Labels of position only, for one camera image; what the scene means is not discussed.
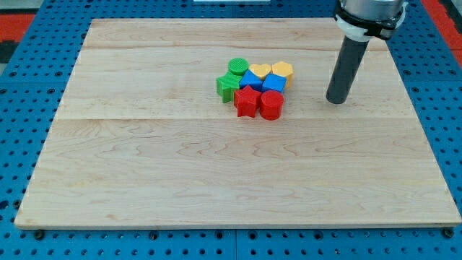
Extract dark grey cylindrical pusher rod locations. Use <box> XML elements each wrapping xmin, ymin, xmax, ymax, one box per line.
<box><xmin>326</xmin><ymin>36</ymin><xmax>369</xmax><ymax>104</ymax></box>

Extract black white rod mount collar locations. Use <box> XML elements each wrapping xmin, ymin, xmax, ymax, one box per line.
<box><xmin>334</xmin><ymin>1</ymin><xmax>408</xmax><ymax>42</ymax></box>

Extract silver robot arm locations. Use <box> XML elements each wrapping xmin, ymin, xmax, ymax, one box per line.
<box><xmin>326</xmin><ymin>0</ymin><xmax>407</xmax><ymax>104</ymax></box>

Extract blue cube block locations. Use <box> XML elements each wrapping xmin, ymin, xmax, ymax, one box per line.
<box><xmin>262</xmin><ymin>74</ymin><xmax>287</xmax><ymax>93</ymax></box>

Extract yellow heart block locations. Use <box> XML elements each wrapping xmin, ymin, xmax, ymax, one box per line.
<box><xmin>248</xmin><ymin>64</ymin><xmax>272</xmax><ymax>81</ymax></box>

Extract yellow hexagon block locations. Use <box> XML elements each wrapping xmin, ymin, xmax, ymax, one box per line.
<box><xmin>271</xmin><ymin>61</ymin><xmax>294</xmax><ymax>88</ymax></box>

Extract red cylinder block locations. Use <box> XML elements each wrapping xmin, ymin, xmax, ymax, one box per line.
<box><xmin>260</xmin><ymin>90</ymin><xmax>284</xmax><ymax>121</ymax></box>

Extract blue triangular block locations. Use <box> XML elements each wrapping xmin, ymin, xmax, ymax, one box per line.
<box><xmin>239</xmin><ymin>69</ymin><xmax>263</xmax><ymax>92</ymax></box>

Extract green cylinder block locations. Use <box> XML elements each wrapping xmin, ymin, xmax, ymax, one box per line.
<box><xmin>228</xmin><ymin>57</ymin><xmax>249</xmax><ymax>76</ymax></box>

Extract red star block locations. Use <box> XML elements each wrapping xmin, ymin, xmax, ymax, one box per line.
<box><xmin>234</xmin><ymin>85</ymin><xmax>261</xmax><ymax>118</ymax></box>

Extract green star block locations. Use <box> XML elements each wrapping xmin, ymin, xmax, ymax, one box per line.
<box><xmin>216</xmin><ymin>72</ymin><xmax>242</xmax><ymax>103</ymax></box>

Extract light wooden board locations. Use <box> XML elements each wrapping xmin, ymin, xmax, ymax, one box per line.
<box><xmin>14</xmin><ymin>18</ymin><xmax>461</xmax><ymax>230</ymax></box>

